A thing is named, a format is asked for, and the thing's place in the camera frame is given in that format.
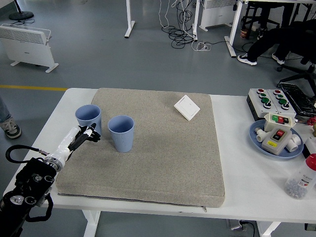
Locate white panel heater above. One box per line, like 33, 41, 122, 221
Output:
198, 0, 237, 31
0, 24, 59, 73

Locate grey-brown cushion mat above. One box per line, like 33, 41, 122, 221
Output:
56, 87, 226, 213

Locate black fan stand base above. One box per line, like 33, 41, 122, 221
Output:
9, 0, 35, 21

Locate white wall switch plate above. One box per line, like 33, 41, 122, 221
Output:
174, 94, 201, 121

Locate seated person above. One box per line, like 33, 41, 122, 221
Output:
256, 0, 301, 40
237, 21, 316, 67

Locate white switch with green red buttons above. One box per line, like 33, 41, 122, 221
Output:
263, 113, 297, 133

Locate white table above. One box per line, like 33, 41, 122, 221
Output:
22, 87, 316, 237

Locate blue plate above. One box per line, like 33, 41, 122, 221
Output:
249, 119, 305, 161

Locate white coiled cable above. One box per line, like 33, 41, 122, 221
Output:
191, 39, 212, 52

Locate grey power strip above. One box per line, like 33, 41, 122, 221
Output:
226, 219, 259, 232

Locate white pipe fitting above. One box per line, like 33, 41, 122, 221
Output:
255, 126, 267, 144
286, 133, 303, 153

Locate black keyboard tray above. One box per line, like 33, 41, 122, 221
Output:
277, 82, 316, 117

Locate clear jar with red lid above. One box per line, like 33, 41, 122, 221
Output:
284, 153, 316, 200

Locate grey switch with yellow label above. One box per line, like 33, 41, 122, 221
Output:
261, 127, 293, 157

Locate black cable bundle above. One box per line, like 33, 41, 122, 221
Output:
161, 0, 198, 49

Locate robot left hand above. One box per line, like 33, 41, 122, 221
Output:
50, 122, 102, 163

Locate black office chair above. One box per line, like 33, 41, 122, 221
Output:
276, 56, 316, 97

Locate blue ribbed plastic cup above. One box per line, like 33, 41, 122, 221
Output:
75, 104, 103, 135
108, 115, 135, 154

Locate white desk leg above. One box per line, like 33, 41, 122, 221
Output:
124, 0, 136, 39
191, 0, 201, 41
224, 0, 247, 59

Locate white push-button control box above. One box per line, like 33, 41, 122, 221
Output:
268, 88, 297, 118
246, 88, 279, 121

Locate white hanging cable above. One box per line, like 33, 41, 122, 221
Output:
158, 0, 178, 29

